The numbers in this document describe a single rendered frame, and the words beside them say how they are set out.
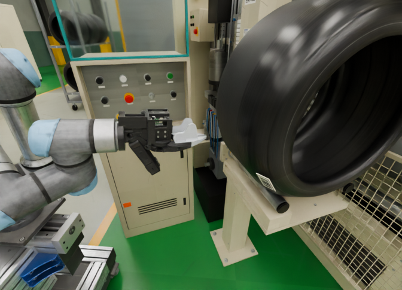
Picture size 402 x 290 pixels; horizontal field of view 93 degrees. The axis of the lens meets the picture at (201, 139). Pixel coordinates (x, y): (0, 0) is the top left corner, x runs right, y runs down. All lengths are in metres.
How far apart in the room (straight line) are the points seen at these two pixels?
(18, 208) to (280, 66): 0.57
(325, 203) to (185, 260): 1.02
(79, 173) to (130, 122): 0.16
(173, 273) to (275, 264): 0.69
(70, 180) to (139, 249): 1.22
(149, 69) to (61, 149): 0.73
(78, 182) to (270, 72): 0.48
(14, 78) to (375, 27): 0.86
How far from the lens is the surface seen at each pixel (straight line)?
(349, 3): 0.52
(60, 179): 0.50
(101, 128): 0.44
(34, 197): 0.50
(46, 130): 0.46
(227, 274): 1.54
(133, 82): 1.10
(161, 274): 1.55
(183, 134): 0.46
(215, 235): 1.65
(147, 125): 0.44
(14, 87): 0.77
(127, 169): 1.27
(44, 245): 1.08
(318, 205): 0.89
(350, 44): 0.49
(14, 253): 1.14
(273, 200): 0.68
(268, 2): 0.83
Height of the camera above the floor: 1.39
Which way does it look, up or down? 30 degrees down
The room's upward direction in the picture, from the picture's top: straight up
